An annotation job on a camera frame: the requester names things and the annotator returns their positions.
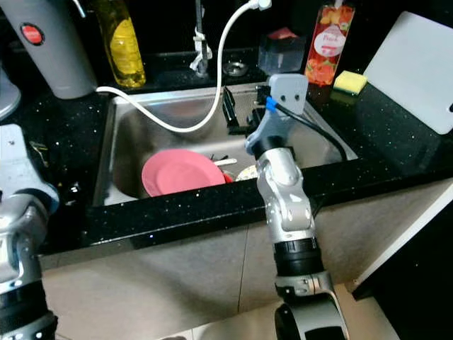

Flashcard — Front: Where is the round metal counter fitting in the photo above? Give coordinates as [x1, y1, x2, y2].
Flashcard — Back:
[223, 61, 248, 77]

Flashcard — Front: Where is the clear container with pink lid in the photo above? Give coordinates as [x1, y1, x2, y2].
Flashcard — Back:
[257, 27, 307, 76]

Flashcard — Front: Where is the yellow patterned plate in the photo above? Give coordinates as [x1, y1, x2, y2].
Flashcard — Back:
[233, 164, 260, 182]

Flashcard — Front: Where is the metal sink faucet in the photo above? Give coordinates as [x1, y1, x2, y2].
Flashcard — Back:
[189, 0, 214, 78]

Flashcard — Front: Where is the pink plate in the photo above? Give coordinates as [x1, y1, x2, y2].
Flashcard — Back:
[141, 148, 227, 198]

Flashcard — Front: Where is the red peach dish soap bottle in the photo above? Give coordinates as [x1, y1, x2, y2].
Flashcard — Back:
[304, 0, 357, 88]

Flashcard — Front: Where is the yellow sponge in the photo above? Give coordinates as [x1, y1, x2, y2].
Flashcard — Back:
[332, 69, 369, 97]

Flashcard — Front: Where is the stainless steel sink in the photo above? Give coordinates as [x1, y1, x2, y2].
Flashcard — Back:
[96, 81, 359, 208]

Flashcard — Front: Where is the yellow oil bottle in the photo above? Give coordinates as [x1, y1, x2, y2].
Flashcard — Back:
[91, 0, 147, 90]

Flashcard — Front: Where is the white cutting board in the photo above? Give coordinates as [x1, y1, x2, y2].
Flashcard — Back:
[362, 10, 453, 136]

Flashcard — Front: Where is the white rounded appliance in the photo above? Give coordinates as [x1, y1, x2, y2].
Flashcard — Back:
[0, 67, 21, 118]

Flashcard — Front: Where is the grey thermos with red logo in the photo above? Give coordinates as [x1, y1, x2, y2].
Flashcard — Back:
[0, 0, 99, 101]

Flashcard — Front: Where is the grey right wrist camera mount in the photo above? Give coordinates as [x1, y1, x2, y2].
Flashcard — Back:
[246, 73, 309, 153]

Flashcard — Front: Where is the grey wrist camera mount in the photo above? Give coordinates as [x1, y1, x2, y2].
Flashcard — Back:
[0, 124, 59, 213]
[246, 73, 309, 153]

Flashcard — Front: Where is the white flexible hose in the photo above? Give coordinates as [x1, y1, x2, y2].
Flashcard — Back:
[96, 0, 274, 135]

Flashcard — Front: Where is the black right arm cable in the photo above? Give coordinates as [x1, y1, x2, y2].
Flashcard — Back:
[266, 98, 352, 165]

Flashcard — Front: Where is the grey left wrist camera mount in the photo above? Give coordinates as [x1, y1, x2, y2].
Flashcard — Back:
[0, 124, 59, 213]

